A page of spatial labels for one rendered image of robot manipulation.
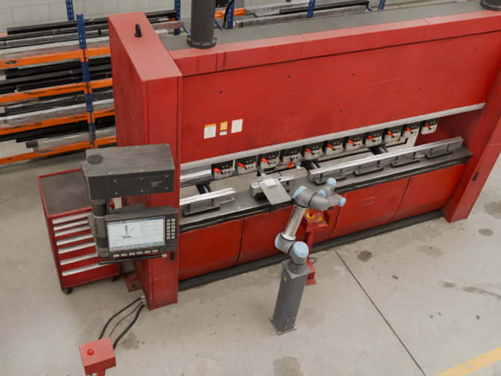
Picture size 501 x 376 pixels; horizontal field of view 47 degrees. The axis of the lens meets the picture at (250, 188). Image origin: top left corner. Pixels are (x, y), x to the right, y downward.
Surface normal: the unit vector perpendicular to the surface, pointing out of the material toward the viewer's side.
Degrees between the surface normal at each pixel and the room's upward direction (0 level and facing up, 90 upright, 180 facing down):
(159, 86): 90
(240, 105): 90
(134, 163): 1
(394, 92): 90
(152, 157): 1
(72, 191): 0
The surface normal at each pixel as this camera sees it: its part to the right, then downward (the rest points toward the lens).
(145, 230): 0.25, 0.68
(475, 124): -0.91, 0.21
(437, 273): 0.10, -0.73
